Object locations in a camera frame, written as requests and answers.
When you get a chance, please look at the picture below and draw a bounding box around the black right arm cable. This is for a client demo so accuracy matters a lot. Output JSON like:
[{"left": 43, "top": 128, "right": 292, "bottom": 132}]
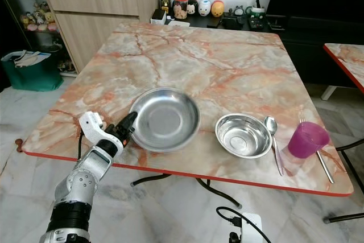
[{"left": 216, "top": 206, "right": 262, "bottom": 243}]

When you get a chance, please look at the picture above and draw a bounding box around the steel fork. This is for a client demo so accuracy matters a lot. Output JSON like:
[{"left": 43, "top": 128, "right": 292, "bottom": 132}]
[{"left": 298, "top": 118, "right": 336, "bottom": 185}]

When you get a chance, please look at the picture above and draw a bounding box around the white table leg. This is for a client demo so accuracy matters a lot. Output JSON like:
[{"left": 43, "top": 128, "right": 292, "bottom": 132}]
[{"left": 321, "top": 85, "right": 340, "bottom": 101}]

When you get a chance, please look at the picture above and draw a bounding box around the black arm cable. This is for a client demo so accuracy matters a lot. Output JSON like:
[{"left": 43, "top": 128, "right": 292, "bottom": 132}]
[
  {"left": 216, "top": 206, "right": 262, "bottom": 243},
  {"left": 76, "top": 132, "right": 84, "bottom": 162}
]

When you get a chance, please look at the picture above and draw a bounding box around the black chair leg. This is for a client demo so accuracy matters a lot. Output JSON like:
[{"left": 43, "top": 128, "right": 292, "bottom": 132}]
[{"left": 322, "top": 212, "right": 364, "bottom": 224}]

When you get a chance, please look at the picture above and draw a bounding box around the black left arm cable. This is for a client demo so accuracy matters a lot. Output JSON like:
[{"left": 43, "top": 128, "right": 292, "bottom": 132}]
[{"left": 76, "top": 132, "right": 84, "bottom": 162}]

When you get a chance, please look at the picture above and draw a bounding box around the jar with red lid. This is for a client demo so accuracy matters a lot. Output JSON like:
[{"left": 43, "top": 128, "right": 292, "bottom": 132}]
[{"left": 173, "top": 0, "right": 190, "bottom": 20}]

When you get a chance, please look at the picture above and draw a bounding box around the white egg figurine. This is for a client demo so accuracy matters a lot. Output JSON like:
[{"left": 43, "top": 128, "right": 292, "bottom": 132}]
[{"left": 198, "top": 0, "right": 212, "bottom": 17}]

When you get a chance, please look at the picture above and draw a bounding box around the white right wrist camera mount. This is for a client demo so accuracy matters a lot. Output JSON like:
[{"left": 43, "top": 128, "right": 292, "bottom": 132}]
[{"left": 238, "top": 213, "right": 264, "bottom": 243}]

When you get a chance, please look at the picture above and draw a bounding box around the yellow egg figurine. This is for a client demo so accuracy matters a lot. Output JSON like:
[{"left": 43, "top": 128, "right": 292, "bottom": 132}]
[{"left": 210, "top": 0, "right": 225, "bottom": 18}]

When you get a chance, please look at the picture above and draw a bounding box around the steel spoon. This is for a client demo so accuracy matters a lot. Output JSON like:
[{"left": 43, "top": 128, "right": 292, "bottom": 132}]
[{"left": 263, "top": 116, "right": 286, "bottom": 177}]

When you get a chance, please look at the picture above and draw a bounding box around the small steel bowl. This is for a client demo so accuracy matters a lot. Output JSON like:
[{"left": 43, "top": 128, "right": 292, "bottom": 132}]
[{"left": 214, "top": 113, "right": 273, "bottom": 160}]

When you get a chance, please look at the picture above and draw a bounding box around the light wooden cabinet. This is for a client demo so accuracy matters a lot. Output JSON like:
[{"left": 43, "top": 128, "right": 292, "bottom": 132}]
[{"left": 38, "top": 0, "right": 159, "bottom": 79}]

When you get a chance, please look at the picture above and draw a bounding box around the green mug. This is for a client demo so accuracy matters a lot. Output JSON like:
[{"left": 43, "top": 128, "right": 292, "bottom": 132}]
[{"left": 249, "top": 0, "right": 266, "bottom": 20}]

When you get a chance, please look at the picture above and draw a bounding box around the purple plastic cup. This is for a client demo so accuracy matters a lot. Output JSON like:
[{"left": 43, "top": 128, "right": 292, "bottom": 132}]
[{"left": 287, "top": 121, "right": 331, "bottom": 159}]

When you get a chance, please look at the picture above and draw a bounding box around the green bag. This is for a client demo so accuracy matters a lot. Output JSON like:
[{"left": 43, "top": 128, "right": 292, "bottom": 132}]
[{"left": 1, "top": 50, "right": 65, "bottom": 92}]

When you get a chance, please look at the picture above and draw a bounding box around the black and white figurine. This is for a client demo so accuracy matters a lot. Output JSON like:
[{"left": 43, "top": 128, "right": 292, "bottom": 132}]
[{"left": 187, "top": 0, "right": 200, "bottom": 16}]

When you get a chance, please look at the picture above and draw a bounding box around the red-edged marble side table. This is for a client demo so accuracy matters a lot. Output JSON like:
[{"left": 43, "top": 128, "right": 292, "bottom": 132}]
[{"left": 322, "top": 42, "right": 364, "bottom": 95}]

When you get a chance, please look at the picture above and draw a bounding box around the large steel plate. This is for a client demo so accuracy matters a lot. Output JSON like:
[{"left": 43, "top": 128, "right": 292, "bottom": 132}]
[{"left": 129, "top": 87, "right": 202, "bottom": 153}]

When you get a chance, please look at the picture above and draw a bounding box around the glass display shelf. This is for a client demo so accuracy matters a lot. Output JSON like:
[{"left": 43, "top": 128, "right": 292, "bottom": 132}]
[{"left": 0, "top": 0, "right": 77, "bottom": 77}]

